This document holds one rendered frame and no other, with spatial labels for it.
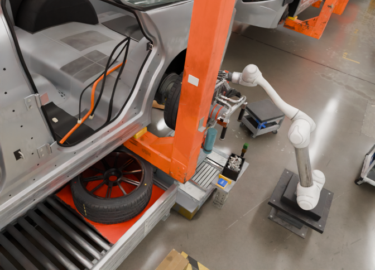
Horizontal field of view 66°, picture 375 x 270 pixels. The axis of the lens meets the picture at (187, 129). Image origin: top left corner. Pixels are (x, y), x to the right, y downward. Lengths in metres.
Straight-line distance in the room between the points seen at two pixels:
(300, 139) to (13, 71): 1.80
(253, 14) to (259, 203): 2.87
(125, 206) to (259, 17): 3.55
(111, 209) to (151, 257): 0.60
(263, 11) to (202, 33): 3.22
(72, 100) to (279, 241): 2.24
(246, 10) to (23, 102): 3.78
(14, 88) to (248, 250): 2.19
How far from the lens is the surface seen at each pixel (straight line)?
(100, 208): 2.28
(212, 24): 1.59
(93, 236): 2.42
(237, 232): 2.86
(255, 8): 4.77
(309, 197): 2.56
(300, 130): 2.23
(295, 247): 3.00
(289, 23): 5.93
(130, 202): 2.28
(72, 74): 2.66
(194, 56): 1.70
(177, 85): 2.40
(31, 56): 3.04
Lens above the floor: 2.39
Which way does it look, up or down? 41 degrees down
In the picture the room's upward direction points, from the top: 10 degrees clockwise
